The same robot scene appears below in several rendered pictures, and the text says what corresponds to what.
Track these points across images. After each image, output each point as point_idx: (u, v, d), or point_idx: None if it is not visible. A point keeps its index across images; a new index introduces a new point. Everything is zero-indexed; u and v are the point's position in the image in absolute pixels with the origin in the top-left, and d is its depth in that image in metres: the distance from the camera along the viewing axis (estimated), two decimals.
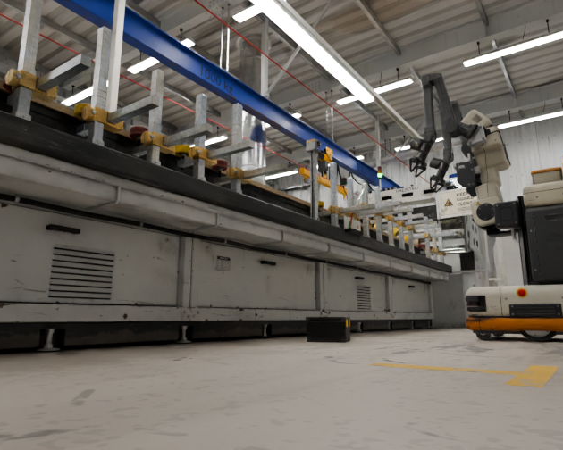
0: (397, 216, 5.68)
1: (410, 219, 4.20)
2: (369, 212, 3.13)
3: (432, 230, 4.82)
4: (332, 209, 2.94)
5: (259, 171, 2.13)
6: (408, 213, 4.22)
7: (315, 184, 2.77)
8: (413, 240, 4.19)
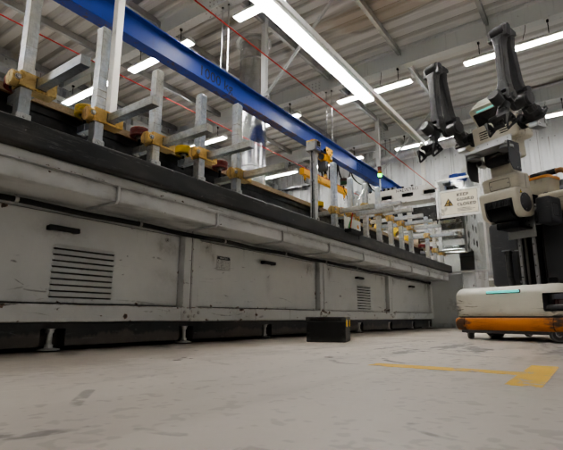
0: (397, 216, 5.68)
1: (410, 219, 4.20)
2: (369, 212, 3.13)
3: (432, 230, 4.82)
4: (332, 209, 2.94)
5: (259, 171, 2.13)
6: (408, 213, 4.22)
7: (315, 184, 2.77)
8: (413, 240, 4.19)
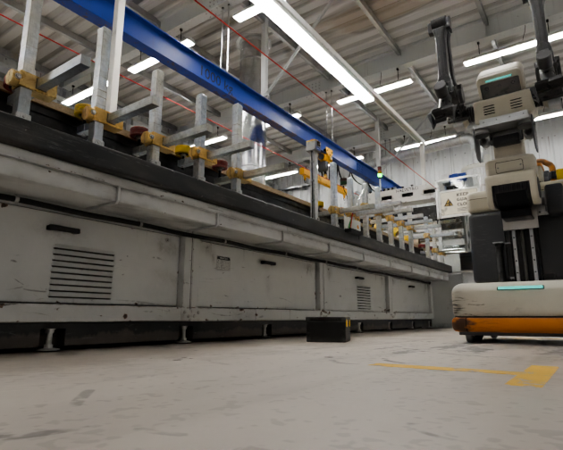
0: (397, 216, 5.68)
1: (410, 219, 4.20)
2: (369, 212, 3.13)
3: (432, 230, 4.82)
4: (332, 209, 2.94)
5: (259, 171, 2.13)
6: (408, 213, 4.22)
7: (315, 184, 2.77)
8: (413, 240, 4.19)
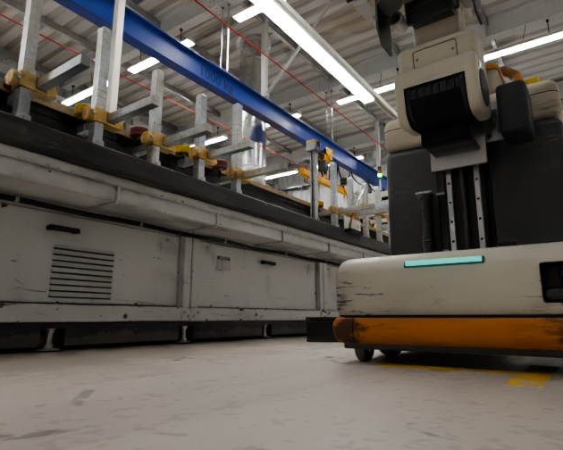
0: None
1: None
2: (369, 212, 3.13)
3: None
4: (332, 209, 2.94)
5: (259, 171, 2.13)
6: None
7: (315, 184, 2.77)
8: None
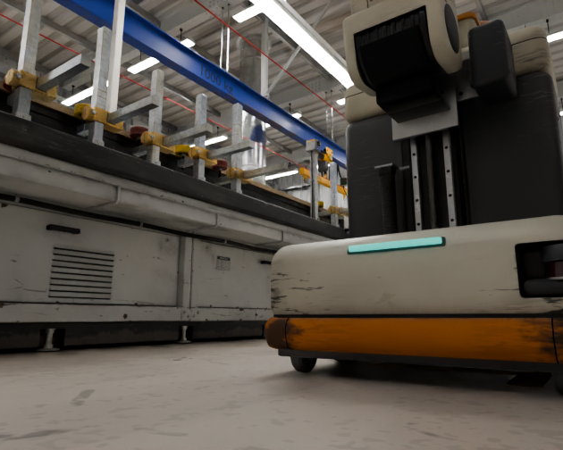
0: None
1: None
2: None
3: None
4: (332, 209, 2.94)
5: (259, 171, 2.13)
6: None
7: (315, 184, 2.77)
8: None
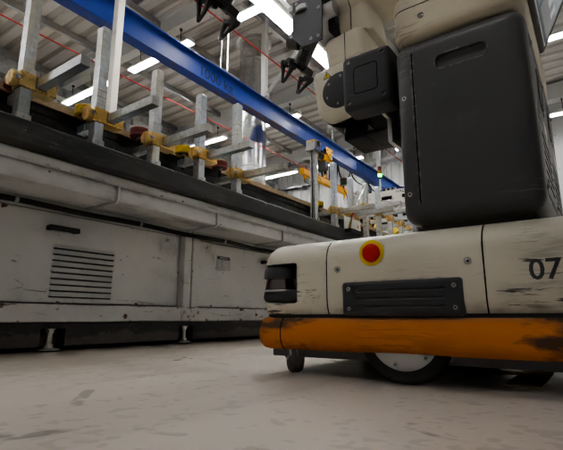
0: (397, 216, 5.68)
1: None
2: (369, 212, 3.13)
3: None
4: (332, 209, 2.94)
5: (259, 171, 2.13)
6: None
7: (315, 184, 2.77)
8: None
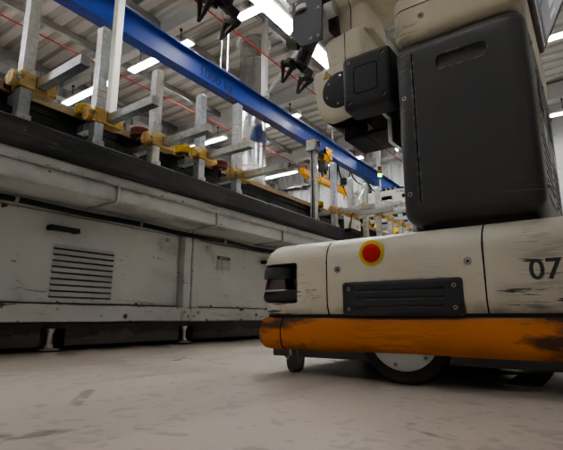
0: (397, 216, 5.68)
1: None
2: (369, 212, 3.13)
3: None
4: (332, 209, 2.94)
5: (259, 171, 2.13)
6: None
7: (315, 184, 2.77)
8: None
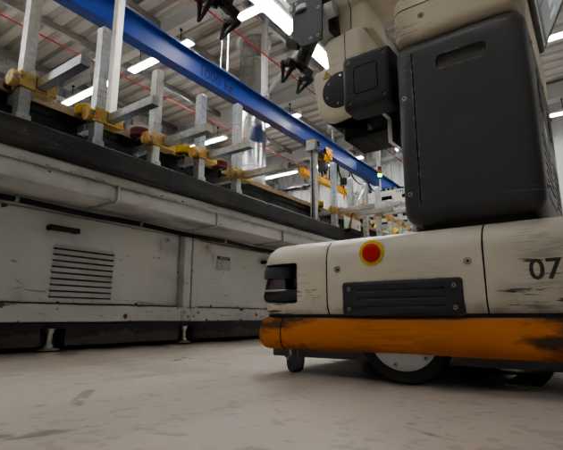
0: (397, 216, 5.68)
1: None
2: (369, 212, 3.13)
3: None
4: (332, 209, 2.94)
5: (259, 171, 2.13)
6: None
7: (315, 184, 2.77)
8: None
